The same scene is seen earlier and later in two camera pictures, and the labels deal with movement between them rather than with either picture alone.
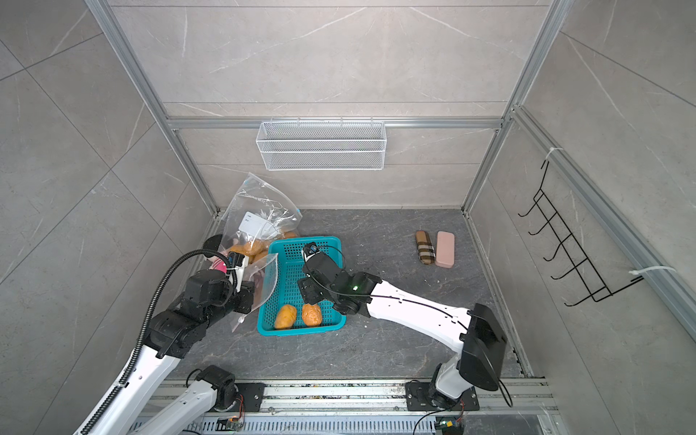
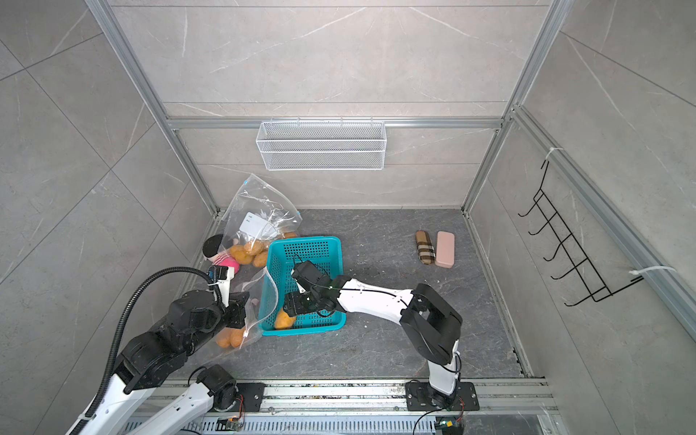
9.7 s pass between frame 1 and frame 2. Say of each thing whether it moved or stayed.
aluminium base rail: stayed
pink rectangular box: stayed
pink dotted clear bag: moved
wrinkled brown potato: moved
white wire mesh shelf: stayed
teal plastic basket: stayed
